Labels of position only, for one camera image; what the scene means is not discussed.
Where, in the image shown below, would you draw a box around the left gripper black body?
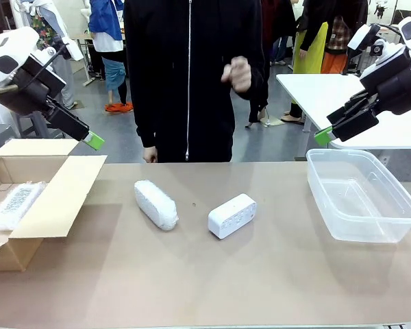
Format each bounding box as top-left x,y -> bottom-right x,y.
0,53 -> 68,117

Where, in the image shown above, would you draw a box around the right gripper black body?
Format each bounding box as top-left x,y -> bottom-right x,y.
359,47 -> 411,116

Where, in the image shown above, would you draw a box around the bubble-wrapped clock with QR label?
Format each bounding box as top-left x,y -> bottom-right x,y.
0,180 -> 47,233

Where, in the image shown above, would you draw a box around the plain bubble-wrapped clock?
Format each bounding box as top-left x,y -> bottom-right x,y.
134,180 -> 177,232

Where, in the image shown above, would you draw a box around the person's left forearm black sleeve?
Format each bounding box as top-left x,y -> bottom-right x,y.
231,64 -> 267,145

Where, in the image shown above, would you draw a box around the person's right forearm black sleeve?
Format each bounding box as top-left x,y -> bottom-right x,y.
132,99 -> 158,149

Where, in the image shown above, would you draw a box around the unwrapped white digital clock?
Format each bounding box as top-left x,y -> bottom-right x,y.
208,193 -> 257,240

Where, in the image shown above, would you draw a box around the person's right hand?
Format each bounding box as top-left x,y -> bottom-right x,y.
142,146 -> 158,164

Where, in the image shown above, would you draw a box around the person's left hand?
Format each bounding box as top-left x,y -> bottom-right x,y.
221,56 -> 253,94

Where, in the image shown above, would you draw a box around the orange shoes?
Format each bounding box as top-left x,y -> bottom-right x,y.
104,101 -> 134,114

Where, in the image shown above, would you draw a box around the plaid shirt orange trousers figure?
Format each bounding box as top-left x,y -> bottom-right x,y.
320,15 -> 353,75

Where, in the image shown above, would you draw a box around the brown cardboard box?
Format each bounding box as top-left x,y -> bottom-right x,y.
0,138 -> 108,272

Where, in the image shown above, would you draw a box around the person in yellow apron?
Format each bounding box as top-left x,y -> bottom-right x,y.
280,0 -> 330,125

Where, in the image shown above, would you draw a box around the clear plastic container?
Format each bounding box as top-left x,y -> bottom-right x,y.
306,148 -> 411,244

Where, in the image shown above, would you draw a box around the person in blue jacket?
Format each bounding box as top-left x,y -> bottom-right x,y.
88,0 -> 128,106

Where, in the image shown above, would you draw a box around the person in black jacket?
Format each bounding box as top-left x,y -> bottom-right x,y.
123,0 -> 271,164

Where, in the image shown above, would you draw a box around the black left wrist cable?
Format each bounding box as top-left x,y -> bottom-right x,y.
16,43 -> 70,90

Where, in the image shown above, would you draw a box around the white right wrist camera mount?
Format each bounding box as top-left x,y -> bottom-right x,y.
347,23 -> 408,80

